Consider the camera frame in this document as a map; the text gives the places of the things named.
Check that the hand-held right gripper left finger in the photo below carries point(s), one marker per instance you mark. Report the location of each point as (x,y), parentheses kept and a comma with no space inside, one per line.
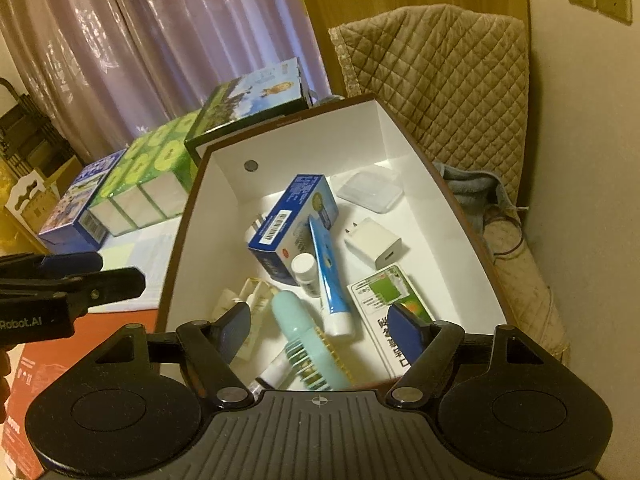
(235,331)

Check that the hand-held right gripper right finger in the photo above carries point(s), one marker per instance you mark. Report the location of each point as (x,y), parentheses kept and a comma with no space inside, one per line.
(407,331)

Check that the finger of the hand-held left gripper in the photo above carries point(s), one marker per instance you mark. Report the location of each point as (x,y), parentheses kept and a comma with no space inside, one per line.
(70,263)
(110,285)

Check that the cream hair clip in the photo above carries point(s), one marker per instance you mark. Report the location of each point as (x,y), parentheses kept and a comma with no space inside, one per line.
(257,305)

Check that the green white medicine box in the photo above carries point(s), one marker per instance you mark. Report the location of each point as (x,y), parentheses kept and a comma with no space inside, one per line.
(375,305)

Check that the mint handheld fan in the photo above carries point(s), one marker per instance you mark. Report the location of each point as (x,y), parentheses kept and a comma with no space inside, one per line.
(290,320)

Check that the white pill bottle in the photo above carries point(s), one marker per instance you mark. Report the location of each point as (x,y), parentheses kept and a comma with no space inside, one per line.
(305,272)

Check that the blue toothpaste tube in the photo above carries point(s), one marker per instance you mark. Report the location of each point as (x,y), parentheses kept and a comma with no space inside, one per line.
(330,280)

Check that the white charger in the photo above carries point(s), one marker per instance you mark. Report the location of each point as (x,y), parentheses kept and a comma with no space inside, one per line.
(375,242)

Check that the brown storage box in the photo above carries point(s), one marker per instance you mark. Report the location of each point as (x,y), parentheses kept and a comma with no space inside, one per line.
(440,240)

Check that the white square plug adapter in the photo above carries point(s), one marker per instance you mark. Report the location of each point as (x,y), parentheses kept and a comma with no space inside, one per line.
(251,233)

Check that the small blue box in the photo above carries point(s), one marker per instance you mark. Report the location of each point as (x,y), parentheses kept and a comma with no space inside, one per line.
(295,210)

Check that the clear plastic case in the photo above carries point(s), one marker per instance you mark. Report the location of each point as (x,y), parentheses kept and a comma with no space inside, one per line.
(367,190)

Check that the red printed cardboard sheet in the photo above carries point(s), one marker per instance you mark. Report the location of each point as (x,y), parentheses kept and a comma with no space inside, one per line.
(20,355)

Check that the pastel checkered cloth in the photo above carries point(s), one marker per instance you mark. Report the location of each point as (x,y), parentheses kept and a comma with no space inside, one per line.
(145,255)

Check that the brown cardboard box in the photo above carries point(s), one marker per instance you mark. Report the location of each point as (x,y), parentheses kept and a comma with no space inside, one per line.
(52,205)

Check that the large blue picture box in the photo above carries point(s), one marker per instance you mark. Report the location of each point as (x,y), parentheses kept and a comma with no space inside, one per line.
(75,195)

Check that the green tissue multipack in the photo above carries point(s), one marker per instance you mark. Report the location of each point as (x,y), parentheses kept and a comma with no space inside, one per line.
(150,160)

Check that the black step ladder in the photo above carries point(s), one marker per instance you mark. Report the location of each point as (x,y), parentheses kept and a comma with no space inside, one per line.
(25,130)

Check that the grey cloth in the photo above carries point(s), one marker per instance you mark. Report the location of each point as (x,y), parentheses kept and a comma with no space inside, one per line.
(465,185)

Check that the dark green picture box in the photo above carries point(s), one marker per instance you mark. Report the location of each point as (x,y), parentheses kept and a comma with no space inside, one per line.
(250,95)

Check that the mauve curtain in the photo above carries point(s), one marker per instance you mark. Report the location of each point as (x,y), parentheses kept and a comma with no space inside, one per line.
(150,35)

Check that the beige quilted chair cover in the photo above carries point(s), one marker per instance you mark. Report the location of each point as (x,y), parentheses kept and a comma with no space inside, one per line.
(450,85)

